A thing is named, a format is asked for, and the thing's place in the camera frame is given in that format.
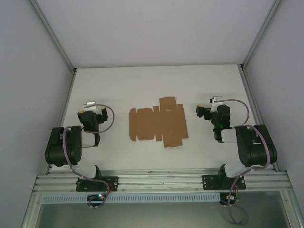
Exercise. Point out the brown cardboard box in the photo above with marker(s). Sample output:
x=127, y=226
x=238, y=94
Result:
x=152, y=123

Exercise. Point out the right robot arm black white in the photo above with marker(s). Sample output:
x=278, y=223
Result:
x=256, y=149

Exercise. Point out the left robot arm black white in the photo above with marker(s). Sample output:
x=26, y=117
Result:
x=58, y=147

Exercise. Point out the left controller board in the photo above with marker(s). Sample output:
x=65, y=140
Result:
x=97, y=197

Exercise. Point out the controller board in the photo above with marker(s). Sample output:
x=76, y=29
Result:
x=97, y=197
x=229, y=198

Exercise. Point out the right controller board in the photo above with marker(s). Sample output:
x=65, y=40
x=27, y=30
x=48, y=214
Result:
x=229, y=198

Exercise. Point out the grey metal panel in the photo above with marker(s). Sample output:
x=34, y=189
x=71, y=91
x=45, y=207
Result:
x=154, y=216

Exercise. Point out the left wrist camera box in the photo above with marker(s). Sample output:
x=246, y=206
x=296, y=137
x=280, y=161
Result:
x=89, y=105

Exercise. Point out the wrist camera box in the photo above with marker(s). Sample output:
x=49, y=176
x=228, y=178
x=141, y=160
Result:
x=216, y=99
x=89, y=105

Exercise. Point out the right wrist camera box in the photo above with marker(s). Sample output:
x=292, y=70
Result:
x=216, y=99

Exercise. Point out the aluminium side rail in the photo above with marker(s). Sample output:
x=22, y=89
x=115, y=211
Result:
x=65, y=102
x=251, y=99

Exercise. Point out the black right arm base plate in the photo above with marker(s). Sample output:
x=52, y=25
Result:
x=209, y=183

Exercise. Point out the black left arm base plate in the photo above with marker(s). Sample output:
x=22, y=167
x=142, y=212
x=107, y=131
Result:
x=111, y=184

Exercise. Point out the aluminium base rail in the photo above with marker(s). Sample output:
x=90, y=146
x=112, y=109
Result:
x=161, y=180

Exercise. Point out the aluminium frame post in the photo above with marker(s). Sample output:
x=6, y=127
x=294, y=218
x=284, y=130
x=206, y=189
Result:
x=53, y=35
x=261, y=33

